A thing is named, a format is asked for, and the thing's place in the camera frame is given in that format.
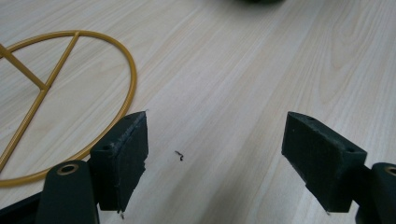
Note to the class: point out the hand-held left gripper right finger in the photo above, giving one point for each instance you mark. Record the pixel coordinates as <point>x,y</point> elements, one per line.
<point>323,161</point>

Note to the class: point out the dark round object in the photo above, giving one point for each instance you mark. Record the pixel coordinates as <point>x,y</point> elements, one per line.
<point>260,1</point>

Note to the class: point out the small dark debris speck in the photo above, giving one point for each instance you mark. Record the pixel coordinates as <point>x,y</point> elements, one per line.
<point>179,155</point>

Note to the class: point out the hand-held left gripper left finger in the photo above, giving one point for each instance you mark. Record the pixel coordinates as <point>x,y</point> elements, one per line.
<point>124,161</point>

